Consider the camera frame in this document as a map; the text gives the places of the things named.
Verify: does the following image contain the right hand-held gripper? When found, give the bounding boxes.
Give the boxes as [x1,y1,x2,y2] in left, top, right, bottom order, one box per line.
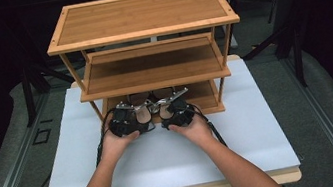
[157,94,200,132]

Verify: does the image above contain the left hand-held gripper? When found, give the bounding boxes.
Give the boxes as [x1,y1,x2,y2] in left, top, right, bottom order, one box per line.
[105,101,148,140]

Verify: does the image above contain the wooden three-tier shoe rack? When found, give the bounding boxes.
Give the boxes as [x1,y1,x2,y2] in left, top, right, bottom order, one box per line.
[40,0,255,138]

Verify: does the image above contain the person's right hand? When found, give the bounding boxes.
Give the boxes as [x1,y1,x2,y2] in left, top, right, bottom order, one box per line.
[166,108,218,154]

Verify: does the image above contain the person's left hand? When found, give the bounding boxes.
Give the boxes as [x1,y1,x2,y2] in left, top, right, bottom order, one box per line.
[95,116,146,167]

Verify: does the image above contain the white foam mat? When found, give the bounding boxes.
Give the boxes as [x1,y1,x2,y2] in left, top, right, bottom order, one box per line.
[28,52,304,187]

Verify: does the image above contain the black metal stand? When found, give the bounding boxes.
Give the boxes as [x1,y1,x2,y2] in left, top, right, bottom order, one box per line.
[236,11,311,98]
[13,51,83,129]

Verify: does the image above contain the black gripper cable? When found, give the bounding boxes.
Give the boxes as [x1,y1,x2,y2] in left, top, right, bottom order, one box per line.
[86,107,124,169]
[187,98,229,154]

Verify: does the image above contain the black square floor frame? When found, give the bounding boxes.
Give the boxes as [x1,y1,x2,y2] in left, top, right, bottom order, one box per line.
[30,126,55,147]

